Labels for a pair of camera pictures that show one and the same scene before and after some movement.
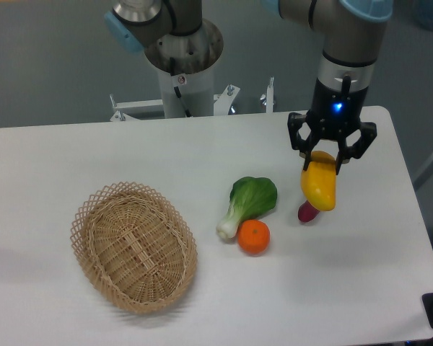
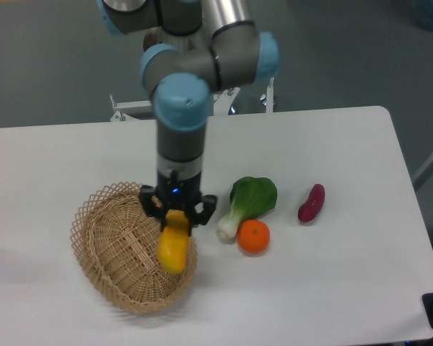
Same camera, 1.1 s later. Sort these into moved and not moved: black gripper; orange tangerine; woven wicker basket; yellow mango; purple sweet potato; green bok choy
Moved: yellow mango; black gripper
Not moved: green bok choy; orange tangerine; woven wicker basket; purple sweet potato
